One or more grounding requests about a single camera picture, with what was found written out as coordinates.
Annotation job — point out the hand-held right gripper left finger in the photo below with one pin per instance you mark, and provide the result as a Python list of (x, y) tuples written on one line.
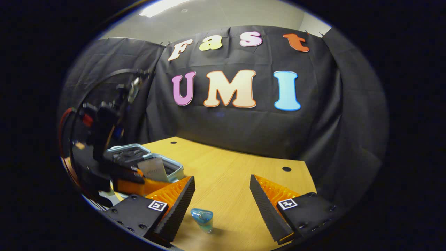
[(179, 209)]

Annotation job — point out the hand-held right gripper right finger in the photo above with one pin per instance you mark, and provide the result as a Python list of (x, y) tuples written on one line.
[(264, 209)]

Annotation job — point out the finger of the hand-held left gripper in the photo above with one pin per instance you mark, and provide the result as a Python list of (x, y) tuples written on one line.
[(129, 186)]

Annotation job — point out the blue skin care bottle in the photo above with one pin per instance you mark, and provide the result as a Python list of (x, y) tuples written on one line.
[(202, 218)]

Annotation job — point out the white skin care sachet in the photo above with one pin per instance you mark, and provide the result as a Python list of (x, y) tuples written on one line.
[(153, 169)]

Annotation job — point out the light blue suitcase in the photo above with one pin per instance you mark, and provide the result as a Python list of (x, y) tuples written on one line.
[(179, 170)]

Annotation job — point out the ceiling light panel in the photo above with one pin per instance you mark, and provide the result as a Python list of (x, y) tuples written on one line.
[(163, 7)]

